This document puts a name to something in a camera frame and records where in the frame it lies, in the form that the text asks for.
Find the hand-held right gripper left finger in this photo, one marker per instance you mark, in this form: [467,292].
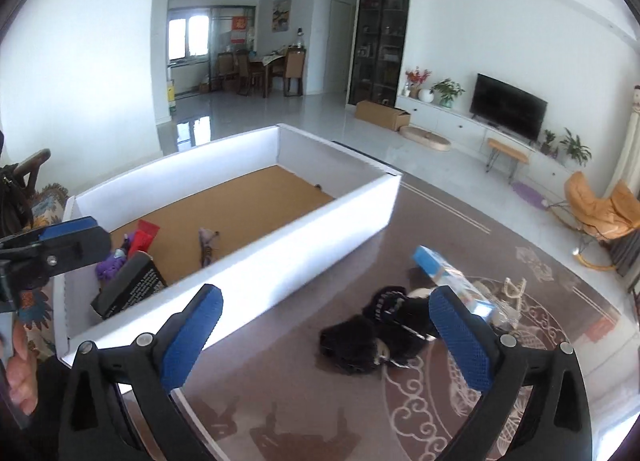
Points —
[192,336]

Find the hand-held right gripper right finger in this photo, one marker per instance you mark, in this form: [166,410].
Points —
[460,341]

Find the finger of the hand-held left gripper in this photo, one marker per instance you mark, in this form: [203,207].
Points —
[75,243]

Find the purple robot toy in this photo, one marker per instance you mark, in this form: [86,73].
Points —
[107,268]

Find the black printed box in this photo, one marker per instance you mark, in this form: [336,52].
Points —
[125,286]

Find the black frame eyeglasses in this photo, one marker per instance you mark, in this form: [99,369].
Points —
[206,246]

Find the black plush toy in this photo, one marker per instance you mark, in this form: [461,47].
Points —
[350,341]

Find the white cardboard box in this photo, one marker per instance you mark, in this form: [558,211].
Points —
[300,241]

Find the person's left hand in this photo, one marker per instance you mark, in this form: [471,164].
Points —
[22,376]

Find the floral patterned cloth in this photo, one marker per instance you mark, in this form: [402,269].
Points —
[50,201]

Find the clear plastic package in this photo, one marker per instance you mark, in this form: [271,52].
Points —
[502,313]

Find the purple floor mat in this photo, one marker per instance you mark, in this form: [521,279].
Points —
[529,193]

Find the orange lounge chair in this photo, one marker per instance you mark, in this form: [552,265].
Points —
[595,206]

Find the wooden bench with metal legs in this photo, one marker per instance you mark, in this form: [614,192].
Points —
[507,150]

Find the oval cat scratcher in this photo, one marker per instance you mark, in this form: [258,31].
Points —
[425,137]

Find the white television cabinet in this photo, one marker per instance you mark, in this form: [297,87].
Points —
[460,126]

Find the small potted plant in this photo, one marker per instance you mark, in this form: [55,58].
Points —
[548,140]

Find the leafy potted plant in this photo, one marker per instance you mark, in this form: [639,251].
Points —
[575,147]

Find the black flat television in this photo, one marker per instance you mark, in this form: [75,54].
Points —
[507,106]

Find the brown cardboard box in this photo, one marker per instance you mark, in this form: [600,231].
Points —
[380,113]

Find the white round vase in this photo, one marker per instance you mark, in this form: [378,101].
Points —
[425,95]

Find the green potted plant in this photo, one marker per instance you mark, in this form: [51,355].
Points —
[446,90]

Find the dining table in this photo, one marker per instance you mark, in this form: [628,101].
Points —
[267,63]

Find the red flower arrangement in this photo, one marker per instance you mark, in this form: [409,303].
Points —
[417,77]

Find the red door poster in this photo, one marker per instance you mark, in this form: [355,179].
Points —
[240,29]

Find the brown dining chair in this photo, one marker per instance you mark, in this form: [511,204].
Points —
[295,66]

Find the dark glass display cabinet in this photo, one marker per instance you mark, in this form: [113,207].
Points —
[380,36]

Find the framed wall painting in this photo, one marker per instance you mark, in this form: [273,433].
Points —
[281,14]

